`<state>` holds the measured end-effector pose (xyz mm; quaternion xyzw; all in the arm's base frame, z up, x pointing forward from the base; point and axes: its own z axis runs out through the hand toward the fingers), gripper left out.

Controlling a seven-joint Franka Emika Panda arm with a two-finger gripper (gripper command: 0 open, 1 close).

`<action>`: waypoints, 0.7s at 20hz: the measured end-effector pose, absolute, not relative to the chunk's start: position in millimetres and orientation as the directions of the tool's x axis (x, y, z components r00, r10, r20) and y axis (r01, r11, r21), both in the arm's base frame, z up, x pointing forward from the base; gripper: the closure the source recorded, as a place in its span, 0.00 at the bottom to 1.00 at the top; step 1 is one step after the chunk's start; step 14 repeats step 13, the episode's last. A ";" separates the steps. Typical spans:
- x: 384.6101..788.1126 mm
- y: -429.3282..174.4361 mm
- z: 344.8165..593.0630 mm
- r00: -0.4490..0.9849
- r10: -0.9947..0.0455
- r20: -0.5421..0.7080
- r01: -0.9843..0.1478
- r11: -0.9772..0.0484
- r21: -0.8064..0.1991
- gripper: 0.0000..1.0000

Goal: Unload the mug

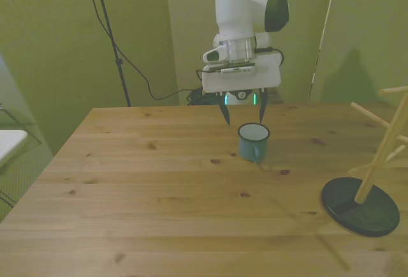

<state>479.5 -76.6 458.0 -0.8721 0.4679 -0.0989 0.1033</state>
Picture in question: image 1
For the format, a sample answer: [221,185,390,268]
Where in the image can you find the white folding chair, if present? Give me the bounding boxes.
[0,96,43,209]

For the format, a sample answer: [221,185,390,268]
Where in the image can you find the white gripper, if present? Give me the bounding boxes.
[202,52,282,128]

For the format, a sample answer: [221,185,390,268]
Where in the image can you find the wooden mug tree black base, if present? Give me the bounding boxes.
[320,86,408,238]

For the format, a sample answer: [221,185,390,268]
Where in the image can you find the black tripod stand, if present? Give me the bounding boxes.
[81,0,132,108]

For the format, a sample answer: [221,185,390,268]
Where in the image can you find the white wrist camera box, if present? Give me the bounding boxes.
[203,62,258,75]

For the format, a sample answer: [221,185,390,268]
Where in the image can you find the blue enamel mug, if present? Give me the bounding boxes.
[237,123,272,164]

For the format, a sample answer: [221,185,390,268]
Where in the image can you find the coil of black cables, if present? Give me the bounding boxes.
[186,87,224,106]

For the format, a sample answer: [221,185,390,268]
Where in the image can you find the long black tripod cable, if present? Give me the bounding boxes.
[81,0,205,101]

